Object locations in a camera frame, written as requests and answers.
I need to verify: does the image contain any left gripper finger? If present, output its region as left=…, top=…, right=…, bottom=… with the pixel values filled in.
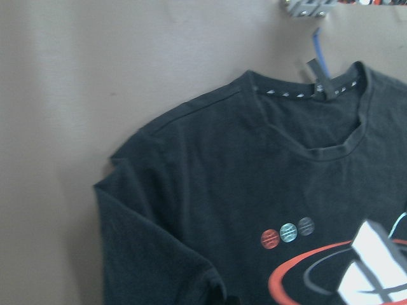
left=224, top=295, right=240, bottom=305

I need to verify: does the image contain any black printed t-shirt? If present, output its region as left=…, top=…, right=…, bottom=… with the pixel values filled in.
left=94, top=62, right=406, bottom=304

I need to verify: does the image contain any aluminium frame post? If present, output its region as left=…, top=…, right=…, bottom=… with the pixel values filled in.
left=279, top=0, right=338, bottom=18

